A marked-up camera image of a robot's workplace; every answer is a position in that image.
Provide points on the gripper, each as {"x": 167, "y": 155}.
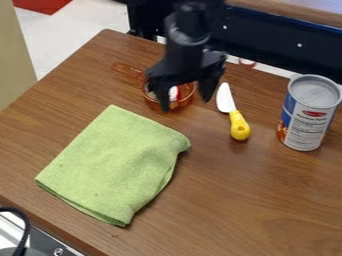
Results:
{"x": 185, "y": 66}

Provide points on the green cloth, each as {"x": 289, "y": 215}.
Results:
{"x": 115, "y": 163}

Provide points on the can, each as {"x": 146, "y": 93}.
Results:
{"x": 307, "y": 113}

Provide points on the orange measuring cup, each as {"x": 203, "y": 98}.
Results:
{"x": 180, "y": 98}

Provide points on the red mat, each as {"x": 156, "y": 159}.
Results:
{"x": 41, "y": 5}

